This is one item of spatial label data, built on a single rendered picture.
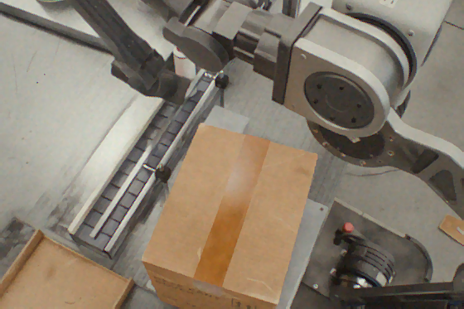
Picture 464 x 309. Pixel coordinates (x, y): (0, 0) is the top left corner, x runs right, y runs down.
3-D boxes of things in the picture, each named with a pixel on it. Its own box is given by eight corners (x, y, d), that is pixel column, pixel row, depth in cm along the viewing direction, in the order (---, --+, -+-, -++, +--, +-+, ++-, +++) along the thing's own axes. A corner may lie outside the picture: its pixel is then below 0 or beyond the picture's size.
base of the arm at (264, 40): (281, 108, 64) (290, 45, 54) (229, 82, 67) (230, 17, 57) (310, 67, 68) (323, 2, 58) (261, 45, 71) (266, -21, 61)
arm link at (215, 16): (242, 45, 60) (263, 13, 62) (176, 14, 63) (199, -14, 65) (248, 80, 69) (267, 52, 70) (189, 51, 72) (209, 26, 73)
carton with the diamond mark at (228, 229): (205, 185, 119) (200, 121, 96) (300, 212, 115) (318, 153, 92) (159, 301, 103) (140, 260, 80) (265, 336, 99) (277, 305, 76)
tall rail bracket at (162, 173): (151, 184, 121) (142, 150, 107) (176, 195, 119) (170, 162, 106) (144, 195, 119) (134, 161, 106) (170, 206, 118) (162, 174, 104)
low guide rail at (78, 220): (260, -39, 160) (260, -44, 159) (263, -38, 160) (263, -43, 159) (70, 232, 107) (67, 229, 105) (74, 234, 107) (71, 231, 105)
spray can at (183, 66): (183, 81, 133) (177, 26, 116) (200, 87, 132) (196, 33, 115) (174, 94, 131) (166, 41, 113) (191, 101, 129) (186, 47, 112)
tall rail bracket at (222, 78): (205, 98, 136) (203, 59, 122) (229, 108, 134) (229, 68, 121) (200, 107, 134) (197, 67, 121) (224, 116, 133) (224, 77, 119)
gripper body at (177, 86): (155, 66, 118) (142, 64, 111) (192, 80, 116) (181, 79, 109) (147, 91, 119) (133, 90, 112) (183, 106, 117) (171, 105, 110)
